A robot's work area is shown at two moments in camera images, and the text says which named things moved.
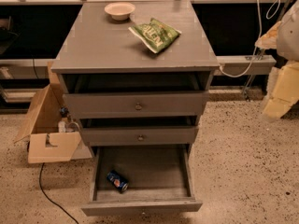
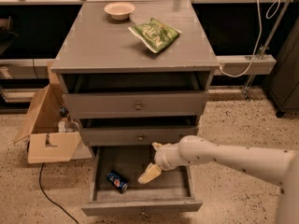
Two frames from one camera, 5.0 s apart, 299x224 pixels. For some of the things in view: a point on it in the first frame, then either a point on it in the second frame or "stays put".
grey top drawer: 135,95 stays put
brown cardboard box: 45,129 stays put
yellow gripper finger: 285,91 to 151,172
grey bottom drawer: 140,180 stays put
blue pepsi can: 119,183 stays put
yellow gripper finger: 268,40 to 156,146
